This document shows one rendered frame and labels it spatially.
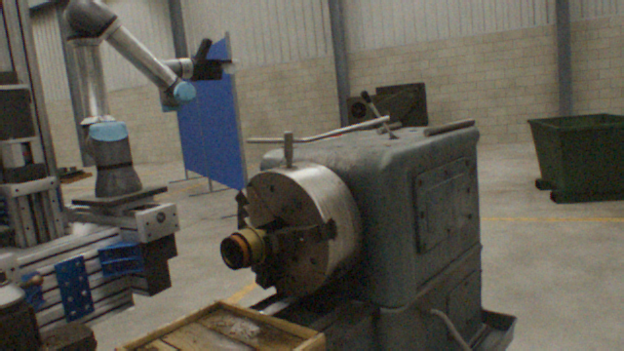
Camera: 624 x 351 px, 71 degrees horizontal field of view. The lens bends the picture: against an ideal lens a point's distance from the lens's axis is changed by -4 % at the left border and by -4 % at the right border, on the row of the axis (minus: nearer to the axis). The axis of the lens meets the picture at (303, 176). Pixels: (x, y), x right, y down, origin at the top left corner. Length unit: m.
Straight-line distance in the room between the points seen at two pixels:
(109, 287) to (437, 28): 10.16
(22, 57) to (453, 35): 10.04
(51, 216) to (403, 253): 1.04
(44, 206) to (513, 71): 10.09
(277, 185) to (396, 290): 0.38
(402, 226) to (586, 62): 9.93
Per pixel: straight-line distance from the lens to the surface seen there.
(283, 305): 1.25
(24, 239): 1.53
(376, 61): 11.32
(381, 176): 1.07
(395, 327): 1.20
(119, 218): 1.52
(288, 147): 1.07
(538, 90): 10.85
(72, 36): 1.71
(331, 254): 1.02
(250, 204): 1.09
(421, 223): 1.24
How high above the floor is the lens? 1.39
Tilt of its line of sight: 9 degrees down
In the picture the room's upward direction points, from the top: 6 degrees counter-clockwise
